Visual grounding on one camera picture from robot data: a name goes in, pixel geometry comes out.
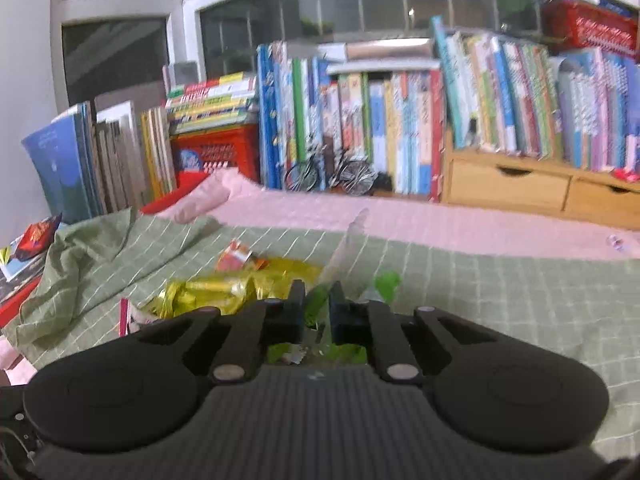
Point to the pink packet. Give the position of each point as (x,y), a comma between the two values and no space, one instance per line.
(125,317)

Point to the clear green plastic wrapper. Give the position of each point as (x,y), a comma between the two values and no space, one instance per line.
(345,255)

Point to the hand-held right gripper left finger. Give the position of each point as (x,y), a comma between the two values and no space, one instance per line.
(296,306)

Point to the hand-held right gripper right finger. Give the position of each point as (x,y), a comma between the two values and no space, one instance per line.
(337,316)

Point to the small red toy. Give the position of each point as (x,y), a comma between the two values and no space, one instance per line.
(626,175)

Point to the red orange snack wrapper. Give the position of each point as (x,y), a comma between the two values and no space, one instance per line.
(235,256)

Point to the red plastic crate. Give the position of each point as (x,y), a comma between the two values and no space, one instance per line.
(225,152)

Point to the wooden drawer organiser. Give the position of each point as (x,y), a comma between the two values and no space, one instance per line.
(525,185)

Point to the stack of flat colourful books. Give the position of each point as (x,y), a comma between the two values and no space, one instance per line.
(212,100)

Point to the red snack bag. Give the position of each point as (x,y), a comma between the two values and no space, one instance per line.
(36,237)

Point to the gold foil snack packet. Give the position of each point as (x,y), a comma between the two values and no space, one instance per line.
(225,287)

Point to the row of thin picture books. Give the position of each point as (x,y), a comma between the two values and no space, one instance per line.
(130,160)

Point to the red basket with books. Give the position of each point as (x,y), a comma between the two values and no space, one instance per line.
(590,22)

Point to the green checked blanket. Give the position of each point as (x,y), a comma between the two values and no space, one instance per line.
(500,300)

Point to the pile of paper sheets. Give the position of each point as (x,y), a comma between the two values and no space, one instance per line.
(15,267)

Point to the row of leaning pale books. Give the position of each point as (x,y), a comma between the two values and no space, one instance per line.
(495,95)

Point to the red cloth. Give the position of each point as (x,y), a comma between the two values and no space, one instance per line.
(172,195)

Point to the row of blue spined books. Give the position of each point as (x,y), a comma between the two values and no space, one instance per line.
(360,130)

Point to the books lying across book row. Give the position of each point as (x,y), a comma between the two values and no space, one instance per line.
(385,55)

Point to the row of pastel purple books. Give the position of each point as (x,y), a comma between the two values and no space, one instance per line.
(600,110)

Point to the miniature bicycle model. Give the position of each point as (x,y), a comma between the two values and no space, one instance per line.
(350,172)

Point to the small pale purple trinket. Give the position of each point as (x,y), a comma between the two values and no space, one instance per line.
(615,241)

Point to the grey box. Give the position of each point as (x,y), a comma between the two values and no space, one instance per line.
(180,74)

